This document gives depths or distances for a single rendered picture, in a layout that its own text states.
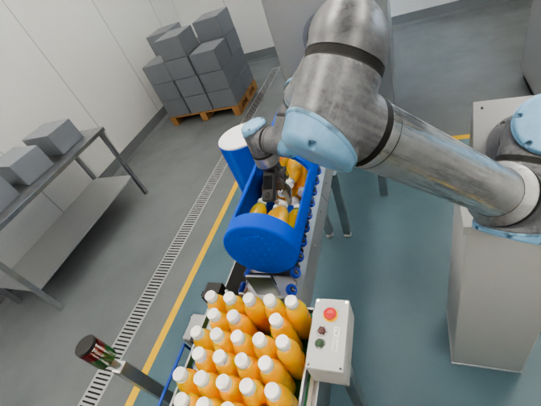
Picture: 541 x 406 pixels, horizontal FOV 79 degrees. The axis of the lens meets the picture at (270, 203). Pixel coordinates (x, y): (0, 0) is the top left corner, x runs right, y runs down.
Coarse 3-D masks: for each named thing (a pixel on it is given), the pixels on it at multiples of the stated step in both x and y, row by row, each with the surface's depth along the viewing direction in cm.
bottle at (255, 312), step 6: (258, 300) 108; (246, 306) 107; (252, 306) 107; (258, 306) 107; (246, 312) 108; (252, 312) 107; (258, 312) 107; (264, 312) 109; (252, 318) 109; (258, 318) 108; (264, 318) 110; (258, 324) 111; (264, 324) 111; (258, 330) 116; (264, 330) 114
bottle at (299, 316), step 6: (300, 300) 104; (300, 306) 102; (306, 306) 105; (288, 312) 102; (294, 312) 101; (300, 312) 101; (306, 312) 103; (288, 318) 103; (294, 318) 102; (300, 318) 102; (306, 318) 104; (294, 324) 104; (300, 324) 103; (306, 324) 105; (300, 330) 106; (306, 330) 107; (300, 336) 110; (306, 336) 109
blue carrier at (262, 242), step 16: (304, 160) 138; (256, 176) 153; (256, 192) 152; (304, 192) 130; (240, 208) 124; (272, 208) 153; (288, 208) 152; (304, 208) 127; (240, 224) 113; (256, 224) 111; (272, 224) 112; (304, 224) 126; (224, 240) 121; (240, 240) 118; (256, 240) 115; (272, 240) 113; (288, 240) 112; (240, 256) 126; (256, 256) 123; (272, 256) 120; (288, 256) 118; (272, 272) 128
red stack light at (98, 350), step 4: (96, 340) 95; (100, 340) 96; (96, 344) 94; (100, 344) 95; (104, 344) 97; (96, 348) 93; (100, 348) 95; (104, 348) 96; (92, 352) 92; (96, 352) 93; (100, 352) 94; (84, 356) 92; (88, 356) 92; (92, 356) 93; (96, 356) 94; (100, 356) 95; (84, 360) 93; (88, 360) 93; (92, 360) 93; (96, 360) 94
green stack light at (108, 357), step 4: (108, 348) 98; (112, 348) 100; (104, 352) 96; (108, 352) 97; (112, 352) 99; (104, 356) 96; (108, 356) 97; (112, 356) 98; (100, 360) 95; (104, 360) 96; (108, 360) 97; (112, 360) 98; (92, 364) 95; (96, 364) 95; (100, 364) 96; (104, 364) 96; (108, 364) 97; (100, 368) 97; (104, 368) 97
